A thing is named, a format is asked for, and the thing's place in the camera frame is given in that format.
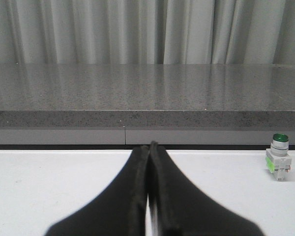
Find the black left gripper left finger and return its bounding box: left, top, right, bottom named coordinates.
left=46, top=146, right=149, bottom=236

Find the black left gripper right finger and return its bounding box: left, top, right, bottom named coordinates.
left=149, top=142, right=263, bottom=236

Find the grey stone counter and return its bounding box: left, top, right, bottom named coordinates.
left=0, top=63, right=295, bottom=148

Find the grey curtain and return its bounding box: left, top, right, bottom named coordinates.
left=0, top=0, right=295, bottom=64

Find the green pushbutton switch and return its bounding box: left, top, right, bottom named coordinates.
left=265, top=133, right=292, bottom=181

